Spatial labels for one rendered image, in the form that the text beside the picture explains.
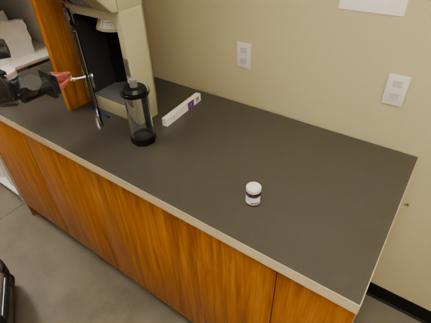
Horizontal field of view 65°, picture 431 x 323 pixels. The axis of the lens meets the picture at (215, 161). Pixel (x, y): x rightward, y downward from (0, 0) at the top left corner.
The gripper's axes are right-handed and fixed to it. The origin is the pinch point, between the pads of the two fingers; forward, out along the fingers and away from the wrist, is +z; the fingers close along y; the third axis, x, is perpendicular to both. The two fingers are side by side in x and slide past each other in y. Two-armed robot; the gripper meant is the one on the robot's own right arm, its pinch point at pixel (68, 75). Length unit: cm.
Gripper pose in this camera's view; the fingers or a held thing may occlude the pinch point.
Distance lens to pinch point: 146.9
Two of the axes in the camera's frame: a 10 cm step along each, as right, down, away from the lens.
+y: -0.3, -7.8, -6.3
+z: 5.8, -5.3, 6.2
